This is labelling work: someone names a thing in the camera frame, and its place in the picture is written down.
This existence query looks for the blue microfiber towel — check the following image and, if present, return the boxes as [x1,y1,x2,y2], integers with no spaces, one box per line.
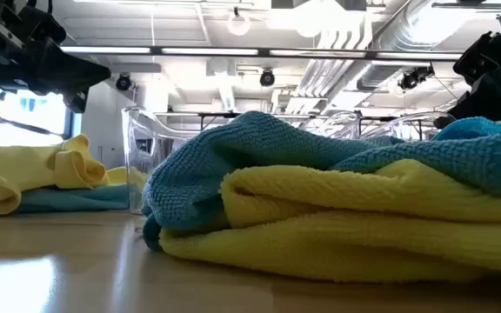
[141,110,501,253]
[17,183,130,214]
[432,116,501,143]

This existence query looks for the black ceiling spotlight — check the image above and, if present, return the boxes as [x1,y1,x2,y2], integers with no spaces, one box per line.
[258,68,277,88]
[115,72,133,92]
[397,64,435,91]

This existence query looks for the bright room window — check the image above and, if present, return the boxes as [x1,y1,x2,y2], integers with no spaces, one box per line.
[0,84,83,148]

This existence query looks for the clear plastic basket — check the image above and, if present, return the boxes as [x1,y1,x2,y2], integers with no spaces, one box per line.
[315,110,456,141]
[121,105,204,215]

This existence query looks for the white ceiling pipes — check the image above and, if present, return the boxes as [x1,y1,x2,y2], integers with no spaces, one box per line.
[296,17,376,99]

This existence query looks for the silver ventilation duct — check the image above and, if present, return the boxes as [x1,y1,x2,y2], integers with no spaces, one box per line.
[357,0,501,92]

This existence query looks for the white ring pendant lamp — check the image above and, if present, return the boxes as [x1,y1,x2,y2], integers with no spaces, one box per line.
[226,7,251,37]

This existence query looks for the black ceiling light rail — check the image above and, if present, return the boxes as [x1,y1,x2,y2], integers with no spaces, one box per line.
[58,45,464,61]

